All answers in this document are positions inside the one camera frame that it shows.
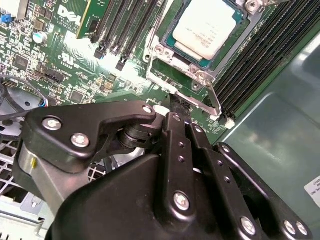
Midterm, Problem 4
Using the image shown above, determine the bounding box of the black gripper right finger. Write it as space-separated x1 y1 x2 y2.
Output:
177 98 315 240

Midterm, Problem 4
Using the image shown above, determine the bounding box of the silver topped CPU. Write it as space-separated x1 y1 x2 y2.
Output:
159 0 251 70

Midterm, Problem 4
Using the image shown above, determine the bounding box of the metal wire locking lever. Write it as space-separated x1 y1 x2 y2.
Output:
159 79 223 118

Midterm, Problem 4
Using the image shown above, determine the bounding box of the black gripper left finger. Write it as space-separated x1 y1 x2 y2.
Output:
11 92 200 224

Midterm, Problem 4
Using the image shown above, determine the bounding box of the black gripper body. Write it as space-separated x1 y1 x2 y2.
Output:
46 152 237 240

